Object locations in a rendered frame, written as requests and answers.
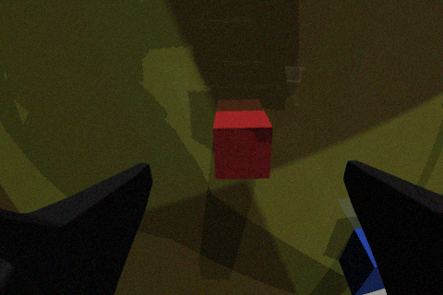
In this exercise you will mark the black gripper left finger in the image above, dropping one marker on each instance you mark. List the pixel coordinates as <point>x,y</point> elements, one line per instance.
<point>79,245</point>

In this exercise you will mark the red block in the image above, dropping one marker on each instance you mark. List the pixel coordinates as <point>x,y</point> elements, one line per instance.
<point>242,142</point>

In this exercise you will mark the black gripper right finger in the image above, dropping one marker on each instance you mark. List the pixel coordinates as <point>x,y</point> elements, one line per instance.
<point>403,224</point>

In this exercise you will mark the blue block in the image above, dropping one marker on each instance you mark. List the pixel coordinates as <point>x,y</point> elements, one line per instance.
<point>359,266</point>

